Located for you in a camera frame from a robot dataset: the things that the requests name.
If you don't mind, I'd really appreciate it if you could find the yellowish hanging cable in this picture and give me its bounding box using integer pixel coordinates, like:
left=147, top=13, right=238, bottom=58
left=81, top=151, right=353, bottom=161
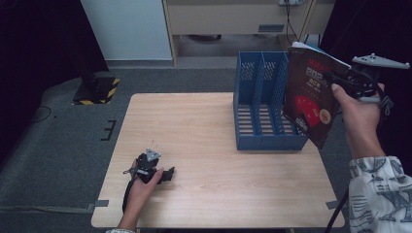
left=298, top=0, right=318, bottom=44

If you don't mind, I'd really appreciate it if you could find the dark curtain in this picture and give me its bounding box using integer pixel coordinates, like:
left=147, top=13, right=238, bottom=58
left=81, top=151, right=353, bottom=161
left=320, top=0, right=412, bottom=169
left=0, top=0, right=110, bottom=164

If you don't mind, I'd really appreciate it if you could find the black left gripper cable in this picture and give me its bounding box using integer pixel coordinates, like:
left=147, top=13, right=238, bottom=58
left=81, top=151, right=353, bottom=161
left=121, top=177, right=136, bottom=214

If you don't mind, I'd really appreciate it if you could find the blue plastic file rack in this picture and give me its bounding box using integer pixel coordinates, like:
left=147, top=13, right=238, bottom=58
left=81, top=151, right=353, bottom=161
left=232, top=50, right=309, bottom=151

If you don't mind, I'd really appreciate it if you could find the black hanging cable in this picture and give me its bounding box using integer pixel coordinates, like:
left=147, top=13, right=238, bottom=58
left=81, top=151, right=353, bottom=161
left=284, top=2, right=299, bottom=44

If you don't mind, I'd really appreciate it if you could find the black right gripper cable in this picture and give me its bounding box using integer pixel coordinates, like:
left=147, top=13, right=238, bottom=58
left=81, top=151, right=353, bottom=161
left=324, top=188, right=352, bottom=233

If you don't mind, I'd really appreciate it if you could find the dark brown book with red print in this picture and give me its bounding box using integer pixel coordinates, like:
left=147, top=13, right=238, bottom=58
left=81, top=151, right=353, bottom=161
left=282, top=41, right=353, bottom=150

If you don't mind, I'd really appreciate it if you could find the thin black floor cable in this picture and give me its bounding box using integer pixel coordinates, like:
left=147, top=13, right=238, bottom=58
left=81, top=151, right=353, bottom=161
left=30, top=105, right=52, bottom=124

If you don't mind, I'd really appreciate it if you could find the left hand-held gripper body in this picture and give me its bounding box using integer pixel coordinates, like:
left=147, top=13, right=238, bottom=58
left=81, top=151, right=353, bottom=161
left=123, top=148, right=163, bottom=185

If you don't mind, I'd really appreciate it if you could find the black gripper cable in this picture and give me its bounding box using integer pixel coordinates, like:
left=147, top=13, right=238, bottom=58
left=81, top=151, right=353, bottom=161
left=121, top=177, right=136, bottom=214
left=324, top=188, right=352, bottom=233

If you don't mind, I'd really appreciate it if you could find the white panel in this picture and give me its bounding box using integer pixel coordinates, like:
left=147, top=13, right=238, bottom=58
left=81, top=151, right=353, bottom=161
left=80, top=0, right=173, bottom=62

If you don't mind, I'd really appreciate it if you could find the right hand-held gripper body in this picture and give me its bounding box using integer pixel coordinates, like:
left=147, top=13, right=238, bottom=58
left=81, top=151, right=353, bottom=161
left=342, top=52, right=411, bottom=102

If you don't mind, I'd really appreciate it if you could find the beige cabinet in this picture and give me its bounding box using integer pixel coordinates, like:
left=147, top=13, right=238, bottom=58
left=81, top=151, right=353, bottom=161
left=161, top=0, right=336, bottom=66

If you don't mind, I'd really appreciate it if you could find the stand base with yellow-black stripes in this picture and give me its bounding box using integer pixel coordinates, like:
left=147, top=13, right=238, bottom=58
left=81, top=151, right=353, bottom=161
left=72, top=76, right=121, bottom=106

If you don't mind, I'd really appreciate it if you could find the person's right hand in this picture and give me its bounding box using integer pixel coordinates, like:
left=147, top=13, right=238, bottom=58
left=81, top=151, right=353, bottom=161
left=330, top=82, right=387, bottom=145

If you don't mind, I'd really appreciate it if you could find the person's left hand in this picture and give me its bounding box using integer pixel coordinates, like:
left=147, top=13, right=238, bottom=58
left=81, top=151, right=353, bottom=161
left=126, top=159, right=165, bottom=208

